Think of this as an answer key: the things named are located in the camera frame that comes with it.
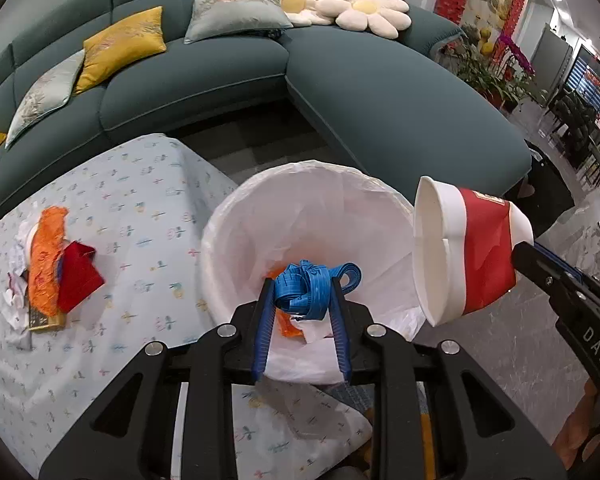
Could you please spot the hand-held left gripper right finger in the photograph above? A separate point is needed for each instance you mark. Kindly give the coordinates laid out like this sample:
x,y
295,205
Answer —
x,y
341,331

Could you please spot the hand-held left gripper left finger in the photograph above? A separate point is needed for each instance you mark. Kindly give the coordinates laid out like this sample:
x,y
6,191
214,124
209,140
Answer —
x,y
265,331

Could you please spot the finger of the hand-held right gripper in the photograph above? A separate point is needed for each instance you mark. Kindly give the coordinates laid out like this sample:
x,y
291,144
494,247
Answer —
x,y
532,259

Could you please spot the red and white paper cup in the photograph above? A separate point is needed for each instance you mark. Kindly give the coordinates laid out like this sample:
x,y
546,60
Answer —
x,y
480,252

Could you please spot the blue measuring tape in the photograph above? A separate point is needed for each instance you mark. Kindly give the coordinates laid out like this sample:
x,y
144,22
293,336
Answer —
x,y
305,285

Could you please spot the bin with white bag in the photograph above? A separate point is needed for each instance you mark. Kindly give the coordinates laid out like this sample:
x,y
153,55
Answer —
x,y
310,210

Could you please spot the white tissue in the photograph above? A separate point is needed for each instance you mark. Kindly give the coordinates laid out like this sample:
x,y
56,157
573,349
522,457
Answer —
x,y
14,305

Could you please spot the person's right hand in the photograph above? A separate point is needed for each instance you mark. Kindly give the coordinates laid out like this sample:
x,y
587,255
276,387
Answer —
x,y
577,427

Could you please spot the orange scrap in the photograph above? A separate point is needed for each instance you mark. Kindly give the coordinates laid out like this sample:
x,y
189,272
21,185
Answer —
x,y
287,327

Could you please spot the white paper scrap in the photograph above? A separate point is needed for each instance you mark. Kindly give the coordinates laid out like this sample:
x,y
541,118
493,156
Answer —
x,y
314,332

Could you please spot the black floor mat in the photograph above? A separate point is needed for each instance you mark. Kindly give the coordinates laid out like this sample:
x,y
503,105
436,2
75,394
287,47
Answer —
x,y
547,180

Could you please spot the dark dining chairs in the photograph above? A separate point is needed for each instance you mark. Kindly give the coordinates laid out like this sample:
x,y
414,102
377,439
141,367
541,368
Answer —
x,y
577,122

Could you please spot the light blue printed tablecloth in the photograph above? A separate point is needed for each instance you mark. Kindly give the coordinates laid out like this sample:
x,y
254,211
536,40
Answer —
x,y
130,210

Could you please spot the potted green plant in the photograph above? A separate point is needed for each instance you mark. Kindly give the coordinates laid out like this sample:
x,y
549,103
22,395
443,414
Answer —
x,y
485,72

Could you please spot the red cloth piece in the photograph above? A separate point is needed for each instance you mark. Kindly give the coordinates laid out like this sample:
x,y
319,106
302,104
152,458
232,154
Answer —
x,y
80,275

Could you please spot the dark green sofa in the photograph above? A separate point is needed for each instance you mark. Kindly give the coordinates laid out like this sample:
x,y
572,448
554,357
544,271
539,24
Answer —
x,y
380,110

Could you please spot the black gold-edged box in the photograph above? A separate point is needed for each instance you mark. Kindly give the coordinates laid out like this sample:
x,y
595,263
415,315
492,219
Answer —
x,y
46,323

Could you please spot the orange crumpled wrapper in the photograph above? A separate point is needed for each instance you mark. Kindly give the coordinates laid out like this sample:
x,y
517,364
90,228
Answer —
x,y
47,255

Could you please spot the grey-blue embroidered cushion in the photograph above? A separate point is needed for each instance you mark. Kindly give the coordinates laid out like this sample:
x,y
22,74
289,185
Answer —
x,y
45,95
235,10

